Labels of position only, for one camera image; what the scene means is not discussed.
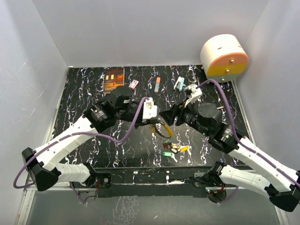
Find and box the white blue stapler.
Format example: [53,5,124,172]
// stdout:
[173,76,185,92]

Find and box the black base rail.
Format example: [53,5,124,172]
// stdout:
[83,166,227,198]

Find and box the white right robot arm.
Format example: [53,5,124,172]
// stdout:
[159,103,300,212]

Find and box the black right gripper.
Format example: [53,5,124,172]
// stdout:
[159,97,211,137]

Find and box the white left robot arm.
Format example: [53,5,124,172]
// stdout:
[22,86,158,191]

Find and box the paperback book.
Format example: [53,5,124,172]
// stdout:
[103,67,125,94]

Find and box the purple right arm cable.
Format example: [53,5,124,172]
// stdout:
[196,79,300,203]

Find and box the small yellow key tag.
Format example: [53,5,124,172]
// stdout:
[171,148,179,154]

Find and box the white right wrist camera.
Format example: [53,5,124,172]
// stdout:
[184,83,202,108]

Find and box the white round drawer cabinet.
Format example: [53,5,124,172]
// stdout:
[200,34,249,83]

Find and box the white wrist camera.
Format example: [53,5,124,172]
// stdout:
[142,97,158,121]
[184,83,202,108]

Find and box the small red white box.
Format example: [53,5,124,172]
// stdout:
[129,80,139,90]

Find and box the aluminium frame rail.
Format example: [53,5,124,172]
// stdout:
[24,169,279,190]

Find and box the green key tag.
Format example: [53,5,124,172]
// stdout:
[163,151,173,157]

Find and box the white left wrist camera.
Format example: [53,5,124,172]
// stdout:
[142,97,158,121]

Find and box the large keyring with yellow handle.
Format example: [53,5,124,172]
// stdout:
[152,124,173,142]

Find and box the orange grey eraser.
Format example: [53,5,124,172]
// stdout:
[154,77,161,93]

